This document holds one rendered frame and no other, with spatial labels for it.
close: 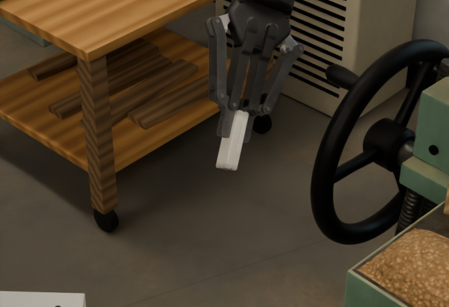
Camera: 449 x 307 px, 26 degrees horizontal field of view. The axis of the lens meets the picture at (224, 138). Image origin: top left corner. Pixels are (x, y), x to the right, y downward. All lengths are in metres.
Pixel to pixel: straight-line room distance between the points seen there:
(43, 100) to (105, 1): 0.42
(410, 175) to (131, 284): 1.20
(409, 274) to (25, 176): 1.78
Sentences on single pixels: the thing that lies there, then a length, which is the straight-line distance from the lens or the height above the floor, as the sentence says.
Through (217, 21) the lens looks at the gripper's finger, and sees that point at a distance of 1.14.
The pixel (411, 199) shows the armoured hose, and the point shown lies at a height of 0.78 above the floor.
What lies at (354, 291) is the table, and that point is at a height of 0.88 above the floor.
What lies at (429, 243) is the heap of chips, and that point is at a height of 0.94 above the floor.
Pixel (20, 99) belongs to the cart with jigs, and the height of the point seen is 0.18.
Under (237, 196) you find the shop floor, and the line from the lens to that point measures 2.47.
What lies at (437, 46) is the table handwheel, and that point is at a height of 0.94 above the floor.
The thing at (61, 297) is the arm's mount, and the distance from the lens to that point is 1.24.
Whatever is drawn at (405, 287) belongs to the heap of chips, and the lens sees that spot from 0.93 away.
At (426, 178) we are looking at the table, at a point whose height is 0.87.
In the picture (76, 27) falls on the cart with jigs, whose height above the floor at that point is 0.53.
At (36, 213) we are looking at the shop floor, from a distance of 2.47.
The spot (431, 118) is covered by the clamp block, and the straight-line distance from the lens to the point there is 1.12.
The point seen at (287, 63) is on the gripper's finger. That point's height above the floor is 0.94.
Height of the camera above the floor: 1.54
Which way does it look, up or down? 35 degrees down
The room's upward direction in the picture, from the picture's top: straight up
